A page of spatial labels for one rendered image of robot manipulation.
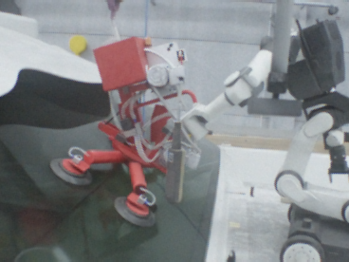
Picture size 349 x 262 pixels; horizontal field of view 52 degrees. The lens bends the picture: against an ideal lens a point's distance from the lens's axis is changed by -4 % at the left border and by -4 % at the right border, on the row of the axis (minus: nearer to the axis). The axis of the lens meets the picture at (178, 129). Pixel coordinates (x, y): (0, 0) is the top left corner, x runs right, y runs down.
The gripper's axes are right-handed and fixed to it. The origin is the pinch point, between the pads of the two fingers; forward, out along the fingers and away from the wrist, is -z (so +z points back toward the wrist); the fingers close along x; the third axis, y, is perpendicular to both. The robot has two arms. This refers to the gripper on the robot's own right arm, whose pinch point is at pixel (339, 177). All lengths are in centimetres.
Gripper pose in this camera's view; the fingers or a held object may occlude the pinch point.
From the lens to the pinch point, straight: 219.1
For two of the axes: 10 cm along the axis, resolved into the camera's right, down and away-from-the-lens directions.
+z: -2.0, -9.7, -1.6
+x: -7.5, 0.4, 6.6
